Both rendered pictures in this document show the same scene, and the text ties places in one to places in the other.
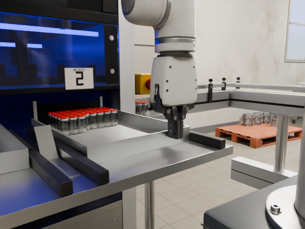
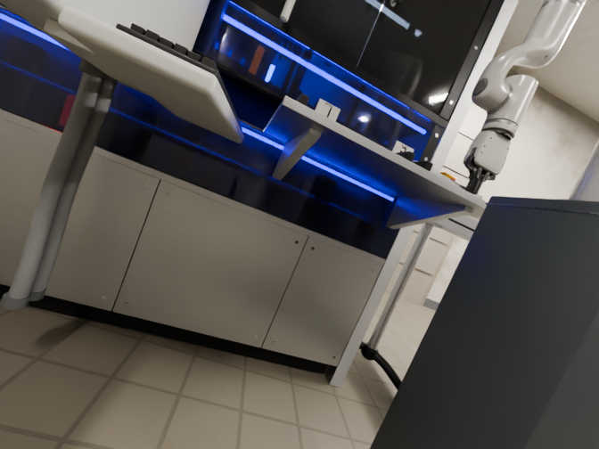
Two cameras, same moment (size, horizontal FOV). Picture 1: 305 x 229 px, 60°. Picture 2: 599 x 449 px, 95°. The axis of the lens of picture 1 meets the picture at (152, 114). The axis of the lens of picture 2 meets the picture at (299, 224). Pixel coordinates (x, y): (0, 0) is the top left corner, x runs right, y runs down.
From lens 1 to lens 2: 50 cm
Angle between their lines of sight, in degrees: 23
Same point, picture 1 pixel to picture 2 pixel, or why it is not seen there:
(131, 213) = (387, 276)
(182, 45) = (506, 126)
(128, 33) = (449, 138)
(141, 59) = not seen: hidden behind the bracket
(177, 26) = (509, 112)
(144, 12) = (489, 94)
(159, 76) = (480, 142)
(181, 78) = (496, 150)
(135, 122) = not seen: hidden behind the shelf
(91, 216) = (360, 255)
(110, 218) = (371, 267)
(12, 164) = not seen: hidden behind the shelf
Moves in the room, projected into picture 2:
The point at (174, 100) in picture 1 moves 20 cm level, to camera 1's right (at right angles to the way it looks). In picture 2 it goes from (483, 161) to (571, 186)
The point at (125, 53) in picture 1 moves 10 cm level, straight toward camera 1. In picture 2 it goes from (440, 151) to (446, 142)
